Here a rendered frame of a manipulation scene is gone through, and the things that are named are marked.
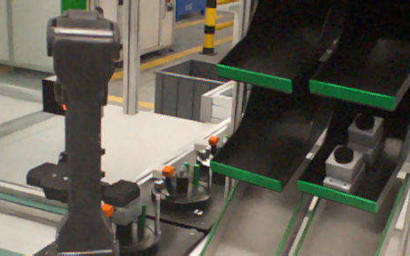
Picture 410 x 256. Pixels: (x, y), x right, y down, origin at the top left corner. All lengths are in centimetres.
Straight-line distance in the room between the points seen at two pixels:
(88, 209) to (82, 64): 18
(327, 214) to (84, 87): 52
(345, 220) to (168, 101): 225
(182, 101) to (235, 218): 213
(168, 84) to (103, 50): 248
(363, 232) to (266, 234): 17
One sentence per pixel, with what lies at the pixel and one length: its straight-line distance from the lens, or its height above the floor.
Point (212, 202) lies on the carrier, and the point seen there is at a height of 97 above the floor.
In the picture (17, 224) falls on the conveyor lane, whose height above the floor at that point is 92.
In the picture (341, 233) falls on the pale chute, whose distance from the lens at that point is 110.
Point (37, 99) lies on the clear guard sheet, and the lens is 147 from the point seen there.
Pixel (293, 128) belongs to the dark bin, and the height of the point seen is 125.
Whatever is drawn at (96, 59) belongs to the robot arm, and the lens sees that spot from 78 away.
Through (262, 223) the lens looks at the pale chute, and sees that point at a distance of 112.
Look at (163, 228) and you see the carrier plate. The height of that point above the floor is 97.
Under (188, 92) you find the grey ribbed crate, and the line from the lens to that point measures 320.
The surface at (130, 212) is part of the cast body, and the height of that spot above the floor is 105.
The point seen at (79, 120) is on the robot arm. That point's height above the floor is 134.
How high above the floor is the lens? 157
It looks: 20 degrees down
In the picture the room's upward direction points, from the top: 6 degrees clockwise
